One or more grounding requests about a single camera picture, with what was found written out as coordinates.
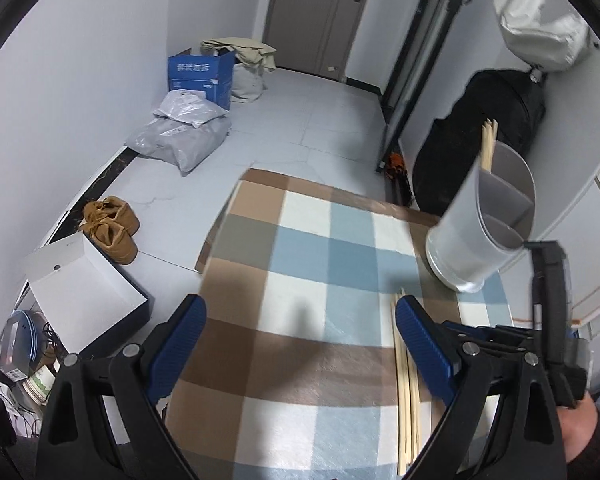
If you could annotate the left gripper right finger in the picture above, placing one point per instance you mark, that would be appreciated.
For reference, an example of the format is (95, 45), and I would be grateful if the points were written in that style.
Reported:
(500, 419)

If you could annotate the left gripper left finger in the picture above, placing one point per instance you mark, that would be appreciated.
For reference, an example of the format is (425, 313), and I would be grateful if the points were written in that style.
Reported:
(101, 420)

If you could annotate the white shoulder bag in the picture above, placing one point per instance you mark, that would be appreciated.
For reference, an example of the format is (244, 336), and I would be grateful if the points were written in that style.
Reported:
(550, 35)

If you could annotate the person's right hand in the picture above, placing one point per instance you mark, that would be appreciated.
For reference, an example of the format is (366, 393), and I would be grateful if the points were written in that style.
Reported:
(578, 425)

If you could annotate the white utensil holder cup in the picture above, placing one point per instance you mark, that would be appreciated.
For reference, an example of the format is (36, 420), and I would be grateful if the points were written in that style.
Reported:
(486, 225)

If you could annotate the white shoe box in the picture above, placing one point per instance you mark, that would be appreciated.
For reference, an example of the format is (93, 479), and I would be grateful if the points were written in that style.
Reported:
(90, 305)

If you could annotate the black backpack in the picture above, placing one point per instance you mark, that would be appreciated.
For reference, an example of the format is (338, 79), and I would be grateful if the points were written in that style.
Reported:
(514, 99)

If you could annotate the brown shoe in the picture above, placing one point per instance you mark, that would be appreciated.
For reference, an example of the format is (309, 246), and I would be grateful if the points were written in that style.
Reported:
(112, 239)
(112, 208)

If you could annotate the plaid checked mat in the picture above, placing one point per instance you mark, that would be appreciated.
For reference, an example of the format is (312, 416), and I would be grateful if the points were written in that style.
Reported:
(294, 374)

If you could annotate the orange object on floor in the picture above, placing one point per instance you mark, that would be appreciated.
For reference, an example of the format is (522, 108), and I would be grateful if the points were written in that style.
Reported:
(395, 166)

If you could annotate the grey plastic parcel bag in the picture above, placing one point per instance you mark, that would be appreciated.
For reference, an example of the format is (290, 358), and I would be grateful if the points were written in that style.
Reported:
(178, 143)

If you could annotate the white plastic parcel bag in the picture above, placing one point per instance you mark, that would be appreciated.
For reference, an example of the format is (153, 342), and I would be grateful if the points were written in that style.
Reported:
(189, 107)

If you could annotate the blue cardboard box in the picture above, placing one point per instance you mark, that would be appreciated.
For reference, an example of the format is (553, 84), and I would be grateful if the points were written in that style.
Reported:
(211, 74)

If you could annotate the grey door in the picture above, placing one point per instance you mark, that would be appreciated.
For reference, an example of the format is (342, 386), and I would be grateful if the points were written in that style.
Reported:
(313, 36)

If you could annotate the beige cloth on sack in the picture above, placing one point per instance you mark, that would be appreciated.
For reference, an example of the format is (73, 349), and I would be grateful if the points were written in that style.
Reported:
(253, 59)

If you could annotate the black metal rack frame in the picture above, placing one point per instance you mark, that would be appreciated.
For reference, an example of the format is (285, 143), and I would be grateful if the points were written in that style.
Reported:
(422, 45)

